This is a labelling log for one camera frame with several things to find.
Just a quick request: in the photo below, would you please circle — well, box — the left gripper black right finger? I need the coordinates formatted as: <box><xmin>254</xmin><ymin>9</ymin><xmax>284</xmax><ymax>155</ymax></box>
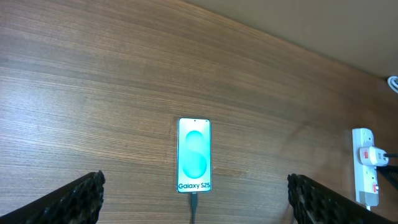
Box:
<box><xmin>287</xmin><ymin>174</ymin><xmax>394</xmax><ymax>224</ymax></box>

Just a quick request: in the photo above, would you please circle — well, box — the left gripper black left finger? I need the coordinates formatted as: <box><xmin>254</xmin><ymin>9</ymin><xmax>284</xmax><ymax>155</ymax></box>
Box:
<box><xmin>1</xmin><ymin>170</ymin><xmax>105</xmax><ymax>224</ymax></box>

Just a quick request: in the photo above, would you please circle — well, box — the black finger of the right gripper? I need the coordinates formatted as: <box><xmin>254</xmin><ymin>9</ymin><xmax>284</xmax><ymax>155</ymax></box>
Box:
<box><xmin>377</xmin><ymin>165</ymin><xmax>398</xmax><ymax>189</ymax></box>

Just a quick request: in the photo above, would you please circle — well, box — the black charging cable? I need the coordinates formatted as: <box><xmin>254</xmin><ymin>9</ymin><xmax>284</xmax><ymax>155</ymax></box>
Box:
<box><xmin>190</xmin><ymin>192</ymin><xmax>199</xmax><ymax>224</ymax></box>

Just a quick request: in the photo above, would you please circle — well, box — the teal screen smartphone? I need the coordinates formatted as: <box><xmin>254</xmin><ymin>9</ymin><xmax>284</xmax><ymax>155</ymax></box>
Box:
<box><xmin>176</xmin><ymin>118</ymin><xmax>212</xmax><ymax>194</ymax></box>

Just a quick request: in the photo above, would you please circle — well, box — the white charger adapter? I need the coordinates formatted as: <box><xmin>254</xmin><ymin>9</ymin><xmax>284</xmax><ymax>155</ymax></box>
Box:
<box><xmin>359</xmin><ymin>146</ymin><xmax>389</xmax><ymax>167</ymax></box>

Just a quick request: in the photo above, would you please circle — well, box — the white power strip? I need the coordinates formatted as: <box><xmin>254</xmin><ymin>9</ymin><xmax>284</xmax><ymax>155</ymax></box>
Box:
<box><xmin>352</xmin><ymin>128</ymin><xmax>379</xmax><ymax>207</ymax></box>

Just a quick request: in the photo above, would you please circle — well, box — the white power strip cord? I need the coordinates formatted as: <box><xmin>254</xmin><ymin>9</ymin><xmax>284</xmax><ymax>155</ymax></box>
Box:
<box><xmin>387</xmin><ymin>75</ymin><xmax>398</xmax><ymax>94</ymax></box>

